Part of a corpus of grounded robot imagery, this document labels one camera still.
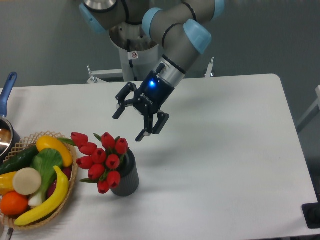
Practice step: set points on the white frame at right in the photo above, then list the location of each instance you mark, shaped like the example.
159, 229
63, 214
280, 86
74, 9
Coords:
312, 111

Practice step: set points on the green cucumber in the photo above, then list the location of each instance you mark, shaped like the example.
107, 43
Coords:
19, 161

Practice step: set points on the beige round disc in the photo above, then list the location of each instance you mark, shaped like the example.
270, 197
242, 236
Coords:
27, 181

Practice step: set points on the green bok choy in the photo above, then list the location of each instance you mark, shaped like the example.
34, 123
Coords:
44, 164

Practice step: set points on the yellow banana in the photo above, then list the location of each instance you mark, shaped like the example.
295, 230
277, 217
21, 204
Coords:
50, 205

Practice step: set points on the yellow squash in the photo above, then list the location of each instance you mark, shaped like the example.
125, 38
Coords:
50, 142

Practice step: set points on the red tulip bouquet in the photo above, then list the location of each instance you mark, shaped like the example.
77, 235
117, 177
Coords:
105, 165

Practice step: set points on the dark grey ribbed vase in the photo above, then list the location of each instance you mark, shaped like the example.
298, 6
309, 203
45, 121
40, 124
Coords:
129, 178

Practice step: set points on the orange fruit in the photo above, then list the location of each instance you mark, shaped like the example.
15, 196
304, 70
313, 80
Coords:
13, 204

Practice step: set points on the yellow bell pepper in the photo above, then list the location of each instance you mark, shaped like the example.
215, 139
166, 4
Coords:
6, 183

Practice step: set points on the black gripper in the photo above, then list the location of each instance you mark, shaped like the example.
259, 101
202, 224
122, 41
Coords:
148, 100

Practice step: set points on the black device at edge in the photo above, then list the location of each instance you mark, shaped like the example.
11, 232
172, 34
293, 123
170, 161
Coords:
311, 212

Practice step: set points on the blue handled saucepan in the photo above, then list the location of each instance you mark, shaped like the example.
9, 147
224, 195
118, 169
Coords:
8, 136

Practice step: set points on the dark red fruit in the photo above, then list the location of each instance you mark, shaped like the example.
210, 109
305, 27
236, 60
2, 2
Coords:
68, 172

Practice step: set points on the woven wicker basket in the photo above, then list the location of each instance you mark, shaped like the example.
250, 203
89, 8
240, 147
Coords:
26, 143

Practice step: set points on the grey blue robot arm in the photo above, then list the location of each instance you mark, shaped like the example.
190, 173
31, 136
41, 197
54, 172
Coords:
129, 19

